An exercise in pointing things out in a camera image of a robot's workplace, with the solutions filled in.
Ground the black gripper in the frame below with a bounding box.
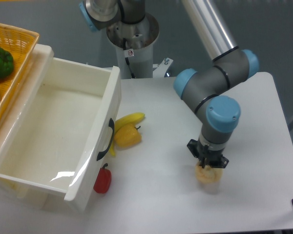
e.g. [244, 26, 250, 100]
[187, 139, 229, 169]

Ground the round braided bread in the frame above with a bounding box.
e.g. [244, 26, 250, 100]
[195, 162, 223, 184]

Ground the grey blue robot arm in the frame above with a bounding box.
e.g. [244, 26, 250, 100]
[79, 0, 259, 168]

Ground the yellow bell pepper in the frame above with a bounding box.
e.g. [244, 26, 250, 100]
[114, 123, 142, 148]

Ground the yellow banana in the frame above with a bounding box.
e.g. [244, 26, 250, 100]
[109, 112, 145, 156]

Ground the red bell pepper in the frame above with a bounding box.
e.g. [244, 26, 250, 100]
[93, 163, 112, 194]

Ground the white plastic drawer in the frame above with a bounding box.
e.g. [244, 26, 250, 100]
[0, 58, 121, 212]

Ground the yellow woven basket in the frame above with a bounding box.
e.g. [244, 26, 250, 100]
[0, 23, 40, 122]

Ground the green bell pepper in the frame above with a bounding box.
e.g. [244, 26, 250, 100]
[0, 47, 14, 79]

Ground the black drawer handle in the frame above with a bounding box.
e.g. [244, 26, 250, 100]
[96, 118, 115, 161]

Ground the black cable on pedestal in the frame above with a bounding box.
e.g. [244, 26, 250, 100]
[123, 38, 137, 79]

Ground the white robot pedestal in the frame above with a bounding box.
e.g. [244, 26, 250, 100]
[106, 13, 173, 79]

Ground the white drawer cabinet frame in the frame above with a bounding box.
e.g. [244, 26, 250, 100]
[0, 44, 54, 157]

